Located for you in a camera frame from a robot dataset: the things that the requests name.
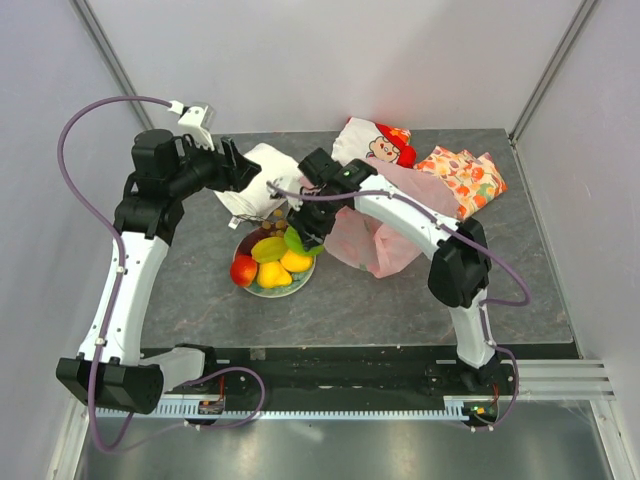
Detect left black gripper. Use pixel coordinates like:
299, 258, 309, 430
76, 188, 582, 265
168, 132, 261, 199

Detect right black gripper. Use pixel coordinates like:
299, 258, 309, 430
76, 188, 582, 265
284, 192, 342, 252

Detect green fake fruit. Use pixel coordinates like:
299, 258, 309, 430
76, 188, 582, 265
283, 226, 324, 257

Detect yellow fake lemon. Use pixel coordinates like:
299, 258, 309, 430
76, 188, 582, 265
279, 250, 314, 273

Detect brown longan bunch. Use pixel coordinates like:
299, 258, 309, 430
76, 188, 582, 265
239, 207, 288, 238

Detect yellow green star fruit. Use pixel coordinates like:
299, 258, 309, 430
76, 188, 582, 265
251, 236, 289, 264

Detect pink plastic bag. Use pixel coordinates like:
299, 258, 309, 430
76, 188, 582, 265
325, 158, 459, 278

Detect yellow fake pear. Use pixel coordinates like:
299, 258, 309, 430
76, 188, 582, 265
256, 261, 293, 289

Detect dark red fake fruit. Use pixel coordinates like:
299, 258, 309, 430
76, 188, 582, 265
236, 233, 262, 256

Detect red fake apple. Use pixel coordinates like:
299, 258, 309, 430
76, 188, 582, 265
229, 254, 258, 288

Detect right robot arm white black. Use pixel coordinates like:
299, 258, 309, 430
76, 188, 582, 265
270, 148, 495, 394

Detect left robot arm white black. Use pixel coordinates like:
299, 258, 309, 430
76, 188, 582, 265
56, 129, 261, 414

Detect white folded towel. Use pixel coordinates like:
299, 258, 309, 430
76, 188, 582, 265
215, 143, 301, 230

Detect red teal floral plate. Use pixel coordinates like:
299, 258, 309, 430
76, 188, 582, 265
231, 231, 316, 298

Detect cartoon print folded cloth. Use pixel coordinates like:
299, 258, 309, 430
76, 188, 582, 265
331, 117, 417, 168

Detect orange floral folded cloth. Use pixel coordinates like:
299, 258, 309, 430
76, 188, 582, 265
413, 146, 508, 220

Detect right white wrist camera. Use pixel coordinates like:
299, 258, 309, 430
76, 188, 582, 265
267, 176, 303, 210

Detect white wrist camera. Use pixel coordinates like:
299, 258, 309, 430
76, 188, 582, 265
168, 100, 216, 150
267, 176, 303, 210

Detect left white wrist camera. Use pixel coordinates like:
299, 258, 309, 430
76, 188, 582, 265
168, 100, 216, 150

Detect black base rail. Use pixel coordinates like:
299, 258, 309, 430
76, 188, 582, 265
159, 344, 521, 401

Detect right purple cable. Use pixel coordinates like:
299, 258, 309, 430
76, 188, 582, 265
266, 180, 532, 433

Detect grey cable duct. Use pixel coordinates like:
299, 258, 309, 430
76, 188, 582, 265
92, 396, 496, 421

